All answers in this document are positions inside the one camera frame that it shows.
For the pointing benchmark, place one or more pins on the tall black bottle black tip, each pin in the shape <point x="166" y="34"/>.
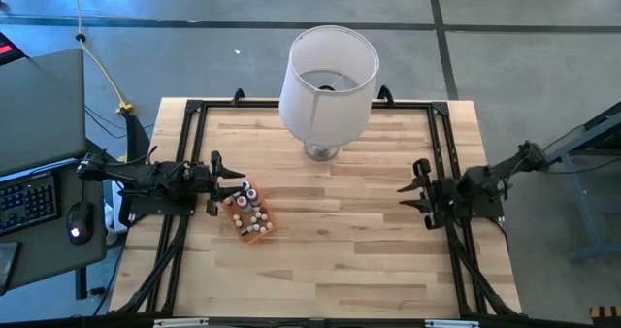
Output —
<point x="251" y="194"/>

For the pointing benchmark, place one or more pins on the dark grey side desk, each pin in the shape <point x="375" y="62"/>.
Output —
<point x="53" y="255"/>

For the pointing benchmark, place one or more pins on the silver bracket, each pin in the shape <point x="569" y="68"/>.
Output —
<point x="452" y="323"/>
<point x="180" y="322"/>

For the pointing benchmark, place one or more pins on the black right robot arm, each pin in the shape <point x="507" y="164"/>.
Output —
<point x="485" y="185"/>

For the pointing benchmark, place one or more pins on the blue grey metal cart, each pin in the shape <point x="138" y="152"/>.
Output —
<point x="594" y="139"/>

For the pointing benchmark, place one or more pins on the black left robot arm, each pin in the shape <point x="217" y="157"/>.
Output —
<point x="145" y="175"/>

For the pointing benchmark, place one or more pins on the black device red light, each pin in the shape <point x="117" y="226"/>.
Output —
<point x="7" y="49"/>

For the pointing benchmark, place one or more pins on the grey monitor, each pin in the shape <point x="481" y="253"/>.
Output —
<point x="41" y="109"/>

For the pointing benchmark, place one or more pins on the black tablet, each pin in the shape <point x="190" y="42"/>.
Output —
<point x="7" y="267"/>

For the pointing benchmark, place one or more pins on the orange plastic tray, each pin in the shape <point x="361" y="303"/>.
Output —
<point x="250" y="238"/>

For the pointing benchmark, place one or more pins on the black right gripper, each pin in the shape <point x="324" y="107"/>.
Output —
<point x="444" y="197"/>

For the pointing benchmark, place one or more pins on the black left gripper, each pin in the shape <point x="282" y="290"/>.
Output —
<point x="199" y="182"/>

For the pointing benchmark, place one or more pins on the black computer mouse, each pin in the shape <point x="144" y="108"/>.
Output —
<point x="80" y="221"/>

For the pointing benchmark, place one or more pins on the large food colouring bottle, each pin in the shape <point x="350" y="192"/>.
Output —
<point x="246" y="186"/>

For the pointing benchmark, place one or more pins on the large red bottle white cap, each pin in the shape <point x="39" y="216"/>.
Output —
<point x="228" y="201"/>

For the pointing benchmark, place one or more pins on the black aluminium table frame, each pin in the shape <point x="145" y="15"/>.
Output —
<point x="412" y="105"/>

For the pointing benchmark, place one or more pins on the pink food colouring bottle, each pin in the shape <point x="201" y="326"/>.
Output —
<point x="241" y="202"/>

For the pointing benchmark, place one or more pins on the striped wooden block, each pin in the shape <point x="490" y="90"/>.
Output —
<point x="605" y="313"/>

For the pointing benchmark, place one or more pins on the silver table lamp white shade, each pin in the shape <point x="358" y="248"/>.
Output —
<point x="327" y="90"/>

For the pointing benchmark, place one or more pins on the black backlit keyboard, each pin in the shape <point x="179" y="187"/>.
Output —
<point x="26" y="202"/>

